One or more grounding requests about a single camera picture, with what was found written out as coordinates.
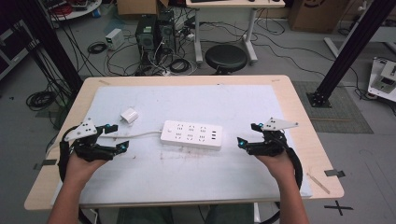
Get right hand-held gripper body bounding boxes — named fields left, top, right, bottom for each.
left=247, top=117, right=300, bottom=158

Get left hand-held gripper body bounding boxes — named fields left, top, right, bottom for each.
left=64, top=117, right=110, bottom=163

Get white charger adapter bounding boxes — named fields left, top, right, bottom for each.
left=120, top=106, right=140, bottom=125

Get white power strip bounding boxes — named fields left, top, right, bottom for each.
left=160, top=119, right=224, bottom=151

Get person's right hand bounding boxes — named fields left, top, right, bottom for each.
left=255, top=150, right=296, bottom=189

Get person's left hand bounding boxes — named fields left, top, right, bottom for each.
left=63, top=150, right=109, bottom=189

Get wooden table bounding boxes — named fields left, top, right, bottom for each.
left=23, top=74, right=346, bottom=212

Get black tape piece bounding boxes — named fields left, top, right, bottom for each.
left=33, top=159, right=59, bottom=171
left=323, top=169, right=347, bottom=178

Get white table mat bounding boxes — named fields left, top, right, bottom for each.
left=50, top=84, right=313, bottom=207

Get thin wooden stick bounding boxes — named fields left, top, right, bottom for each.
left=305, top=172, right=332, bottom=195

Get grey floor mat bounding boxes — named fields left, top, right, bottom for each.
left=291, top=80, right=375, bottom=135

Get black round stool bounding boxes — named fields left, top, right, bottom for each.
left=204, top=44, right=249, bottom=76

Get white power supply box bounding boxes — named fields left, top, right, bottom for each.
left=105, top=28, right=126, bottom=51

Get person's legs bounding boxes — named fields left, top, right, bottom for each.
left=116, top=203, right=255, bottom=224

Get black tape cross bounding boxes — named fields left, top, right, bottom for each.
left=323, top=200, right=355, bottom=217

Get black computer tower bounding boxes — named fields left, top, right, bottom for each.
left=134, top=14, right=159, bottom=62
left=156, top=9, right=177, bottom=56

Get round white table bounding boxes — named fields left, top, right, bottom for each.
left=43, top=0, right=104, bottom=22

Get white desk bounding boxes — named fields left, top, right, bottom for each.
left=185, top=0, right=286, bottom=65

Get small cardboard box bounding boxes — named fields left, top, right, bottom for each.
left=116, top=0, right=170, bottom=17

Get large cardboard box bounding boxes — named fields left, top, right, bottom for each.
left=287, top=0, right=350, bottom=35

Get white device on floor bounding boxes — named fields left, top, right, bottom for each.
left=367, top=56, right=396, bottom=104

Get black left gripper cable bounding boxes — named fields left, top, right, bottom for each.
left=57, top=125, right=80, bottom=184

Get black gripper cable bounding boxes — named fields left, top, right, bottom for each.
left=57, top=125, right=80, bottom=184
left=260, top=134, right=304, bottom=224

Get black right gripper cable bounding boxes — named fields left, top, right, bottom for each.
left=260, top=134, right=304, bottom=224

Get large coil of black cables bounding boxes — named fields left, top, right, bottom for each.
left=25, top=90, right=58, bottom=112

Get small coil of black cable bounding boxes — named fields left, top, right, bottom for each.
left=86, top=40, right=108, bottom=55

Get black metal frame post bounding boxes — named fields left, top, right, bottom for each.
left=17, top=0, right=84, bottom=94
left=305, top=0, right=396, bottom=108

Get coiled cable by computer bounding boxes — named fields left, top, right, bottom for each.
left=168, top=58, right=191, bottom=75

